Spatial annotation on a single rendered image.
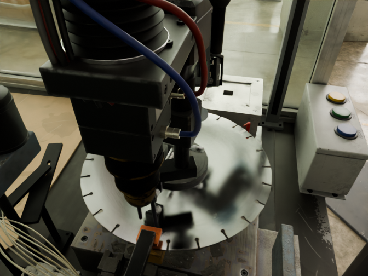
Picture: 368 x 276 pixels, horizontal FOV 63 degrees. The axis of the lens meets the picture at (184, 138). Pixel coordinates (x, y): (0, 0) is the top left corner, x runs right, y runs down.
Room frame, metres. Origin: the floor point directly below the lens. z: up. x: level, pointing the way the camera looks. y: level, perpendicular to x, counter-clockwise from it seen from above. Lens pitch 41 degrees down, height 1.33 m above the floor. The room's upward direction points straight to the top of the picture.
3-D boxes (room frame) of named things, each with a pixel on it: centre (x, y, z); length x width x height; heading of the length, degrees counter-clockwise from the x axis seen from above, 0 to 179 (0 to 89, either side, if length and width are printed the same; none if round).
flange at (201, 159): (0.37, 0.01, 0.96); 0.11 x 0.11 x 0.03
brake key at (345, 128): (0.52, -0.37, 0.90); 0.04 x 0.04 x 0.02
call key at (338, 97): (0.66, -0.40, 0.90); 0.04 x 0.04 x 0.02
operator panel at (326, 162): (0.59, -0.37, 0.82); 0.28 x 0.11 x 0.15; 167
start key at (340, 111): (0.59, -0.38, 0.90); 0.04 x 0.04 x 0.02
